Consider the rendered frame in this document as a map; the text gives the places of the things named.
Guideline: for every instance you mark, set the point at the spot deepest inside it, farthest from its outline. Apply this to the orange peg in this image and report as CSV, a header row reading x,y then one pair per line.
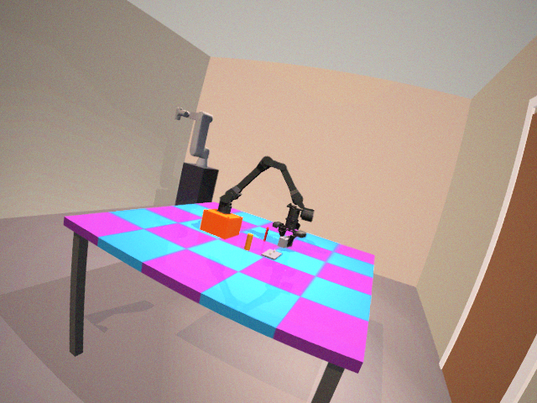
x,y
248,241

